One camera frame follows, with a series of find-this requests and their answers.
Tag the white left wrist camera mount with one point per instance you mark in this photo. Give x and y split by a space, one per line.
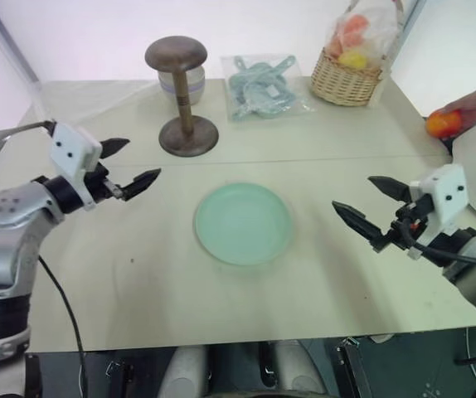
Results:
70 145

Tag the person's bare hand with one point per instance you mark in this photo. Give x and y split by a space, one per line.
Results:
468 105

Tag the black table clamp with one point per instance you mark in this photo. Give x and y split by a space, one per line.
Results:
354 369
266 365
119 379

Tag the light green round plate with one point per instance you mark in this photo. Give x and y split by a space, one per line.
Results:
244 224

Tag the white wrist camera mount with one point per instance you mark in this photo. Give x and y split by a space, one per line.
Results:
447 188
70 145

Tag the clear plastic bag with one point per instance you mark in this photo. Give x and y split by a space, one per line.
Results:
296 101

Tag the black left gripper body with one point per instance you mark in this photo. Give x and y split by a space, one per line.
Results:
99 184

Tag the yellow fruit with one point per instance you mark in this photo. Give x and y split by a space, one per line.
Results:
353 60

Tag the brown wooden hat stand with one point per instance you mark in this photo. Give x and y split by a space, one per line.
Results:
184 108

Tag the grey rounded robot leg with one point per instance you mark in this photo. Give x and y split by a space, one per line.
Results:
184 373
298 369

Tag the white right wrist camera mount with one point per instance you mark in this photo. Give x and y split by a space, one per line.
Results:
447 188

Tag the orange fruit in bag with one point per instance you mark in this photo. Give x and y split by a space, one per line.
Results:
356 24

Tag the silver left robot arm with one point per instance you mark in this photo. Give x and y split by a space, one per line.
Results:
6 248

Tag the woven wicker basket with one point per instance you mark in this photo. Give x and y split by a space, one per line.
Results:
341 85

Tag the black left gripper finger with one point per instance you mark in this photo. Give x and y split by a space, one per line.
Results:
113 146
140 183

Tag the orange red fruit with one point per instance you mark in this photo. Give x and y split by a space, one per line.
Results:
443 123

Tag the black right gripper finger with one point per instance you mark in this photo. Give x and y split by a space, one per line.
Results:
358 221
389 187

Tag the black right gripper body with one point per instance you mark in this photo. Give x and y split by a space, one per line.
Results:
414 219

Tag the clear crinkled fruit bag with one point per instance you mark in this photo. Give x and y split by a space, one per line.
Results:
381 29

